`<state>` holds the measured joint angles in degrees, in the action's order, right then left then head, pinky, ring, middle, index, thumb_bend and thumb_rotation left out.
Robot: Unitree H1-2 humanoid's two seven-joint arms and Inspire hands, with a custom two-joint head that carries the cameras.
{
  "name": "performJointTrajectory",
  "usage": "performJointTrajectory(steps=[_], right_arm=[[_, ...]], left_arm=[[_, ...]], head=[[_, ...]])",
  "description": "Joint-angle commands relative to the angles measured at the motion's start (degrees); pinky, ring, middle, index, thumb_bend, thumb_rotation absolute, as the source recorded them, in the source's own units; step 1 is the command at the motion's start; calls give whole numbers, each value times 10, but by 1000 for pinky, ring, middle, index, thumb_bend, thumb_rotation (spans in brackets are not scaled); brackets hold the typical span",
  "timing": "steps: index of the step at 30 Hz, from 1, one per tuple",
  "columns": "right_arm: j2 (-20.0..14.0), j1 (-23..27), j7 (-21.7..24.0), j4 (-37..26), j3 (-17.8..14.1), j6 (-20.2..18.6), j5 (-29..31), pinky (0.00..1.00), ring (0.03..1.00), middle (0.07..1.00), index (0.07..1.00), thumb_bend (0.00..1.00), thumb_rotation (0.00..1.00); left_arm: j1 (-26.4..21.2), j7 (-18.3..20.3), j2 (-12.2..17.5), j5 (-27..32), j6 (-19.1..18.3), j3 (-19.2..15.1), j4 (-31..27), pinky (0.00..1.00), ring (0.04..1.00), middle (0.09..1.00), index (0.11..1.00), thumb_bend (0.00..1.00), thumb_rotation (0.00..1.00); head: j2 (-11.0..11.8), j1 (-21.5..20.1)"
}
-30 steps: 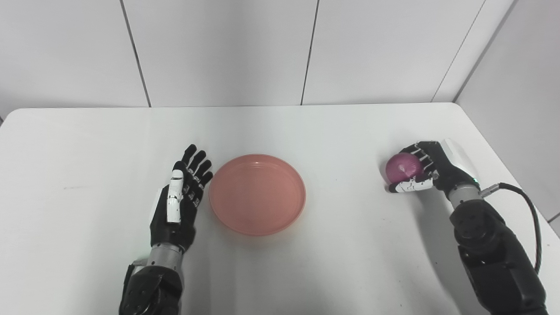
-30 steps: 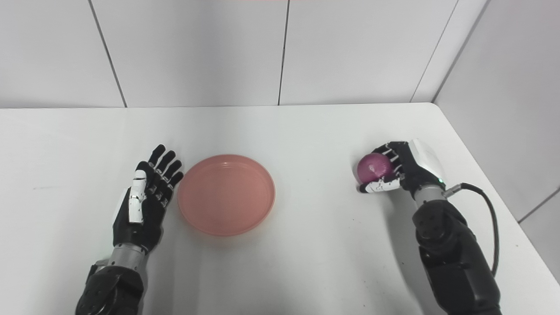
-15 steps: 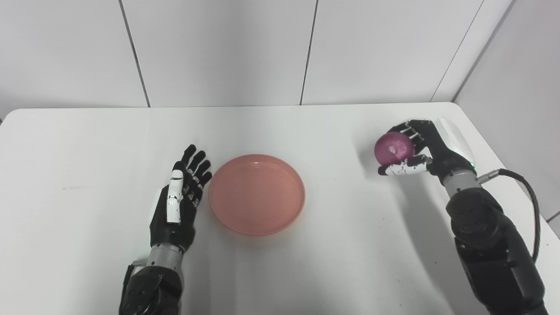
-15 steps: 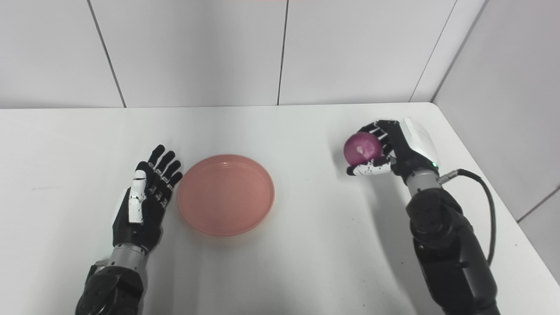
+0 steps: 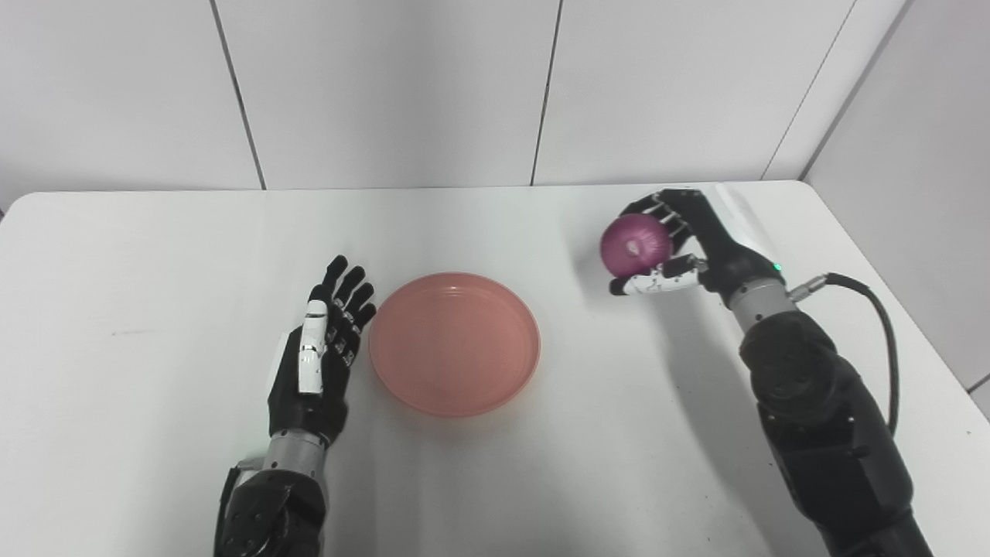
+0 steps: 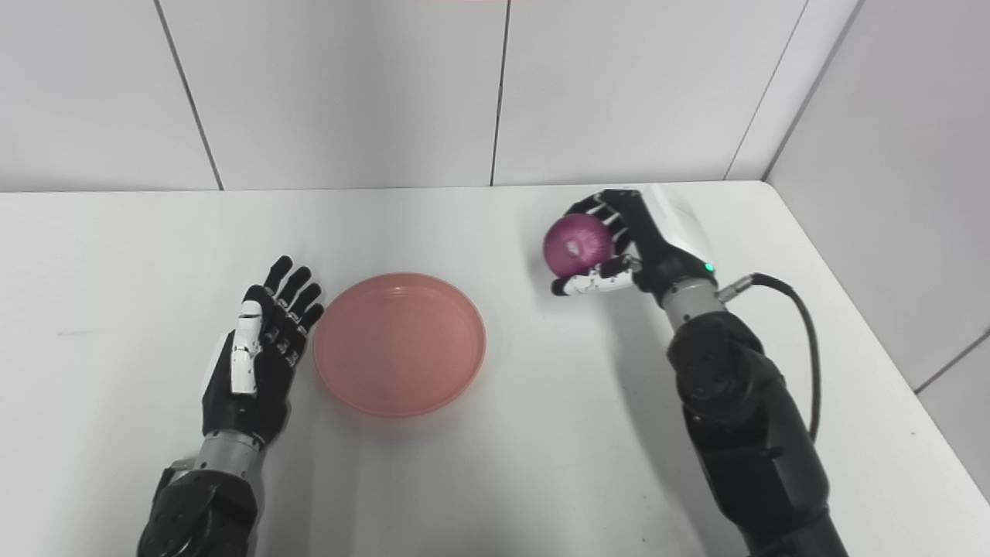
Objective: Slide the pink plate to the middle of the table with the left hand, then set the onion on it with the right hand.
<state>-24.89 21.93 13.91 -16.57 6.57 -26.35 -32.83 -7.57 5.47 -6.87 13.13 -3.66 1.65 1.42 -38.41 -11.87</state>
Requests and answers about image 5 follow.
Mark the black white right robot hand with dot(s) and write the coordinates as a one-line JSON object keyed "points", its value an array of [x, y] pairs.
{"points": [[731, 263]]}

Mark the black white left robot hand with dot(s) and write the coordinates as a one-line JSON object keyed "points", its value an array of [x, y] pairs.
{"points": [[290, 402]]}

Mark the purple red onion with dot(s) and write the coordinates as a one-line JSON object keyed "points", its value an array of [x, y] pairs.
{"points": [[636, 246]]}

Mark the pink round plate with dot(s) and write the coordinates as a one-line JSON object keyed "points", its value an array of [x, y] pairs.
{"points": [[455, 344]]}

